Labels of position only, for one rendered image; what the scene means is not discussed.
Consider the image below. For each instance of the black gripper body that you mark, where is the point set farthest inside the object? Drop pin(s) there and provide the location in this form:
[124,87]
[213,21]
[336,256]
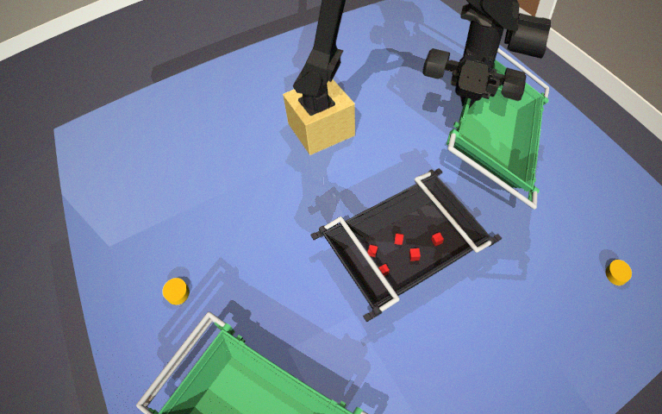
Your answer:
[437,62]

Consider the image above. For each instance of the yellow cylinder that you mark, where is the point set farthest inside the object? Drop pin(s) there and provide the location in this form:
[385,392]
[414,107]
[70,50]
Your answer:
[618,272]
[176,291]

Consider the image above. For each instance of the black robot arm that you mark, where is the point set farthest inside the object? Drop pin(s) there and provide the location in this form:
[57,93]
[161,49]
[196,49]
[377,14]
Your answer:
[525,34]

